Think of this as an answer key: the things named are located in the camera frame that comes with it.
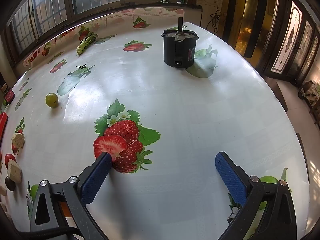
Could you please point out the red cherry tomato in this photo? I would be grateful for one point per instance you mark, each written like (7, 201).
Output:
(9, 158)

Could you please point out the dark mottled object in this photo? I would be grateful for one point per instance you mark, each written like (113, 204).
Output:
(310, 93)

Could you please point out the green grape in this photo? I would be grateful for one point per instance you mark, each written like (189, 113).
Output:
(51, 100)

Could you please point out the barred window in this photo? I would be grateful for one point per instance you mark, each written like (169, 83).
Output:
(50, 7)

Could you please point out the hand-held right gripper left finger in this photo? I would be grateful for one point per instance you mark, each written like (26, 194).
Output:
(96, 177)

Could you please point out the golden door panel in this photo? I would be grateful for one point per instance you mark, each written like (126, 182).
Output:
(250, 17)

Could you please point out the stained glass door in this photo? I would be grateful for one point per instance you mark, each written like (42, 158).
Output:
(290, 37)

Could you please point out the dark round fruit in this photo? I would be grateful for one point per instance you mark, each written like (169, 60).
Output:
(10, 183)

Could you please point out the green leafy vegetable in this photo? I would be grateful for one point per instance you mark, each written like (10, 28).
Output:
(83, 44)

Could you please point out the small dark dried stem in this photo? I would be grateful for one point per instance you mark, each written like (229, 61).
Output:
(82, 66)

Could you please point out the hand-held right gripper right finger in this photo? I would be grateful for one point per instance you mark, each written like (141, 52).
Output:
(230, 177)

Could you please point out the black electric motor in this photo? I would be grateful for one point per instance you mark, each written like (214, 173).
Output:
(175, 50)

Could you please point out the fruit print tablecloth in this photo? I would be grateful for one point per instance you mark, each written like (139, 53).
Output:
(175, 105)

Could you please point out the beige puffed rice cake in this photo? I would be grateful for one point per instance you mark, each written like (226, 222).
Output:
(18, 140)
(14, 171)

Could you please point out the red rimmed tray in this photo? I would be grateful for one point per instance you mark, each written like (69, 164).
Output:
(3, 122)

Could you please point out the dark jar with red label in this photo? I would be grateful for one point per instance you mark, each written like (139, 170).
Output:
(10, 95)

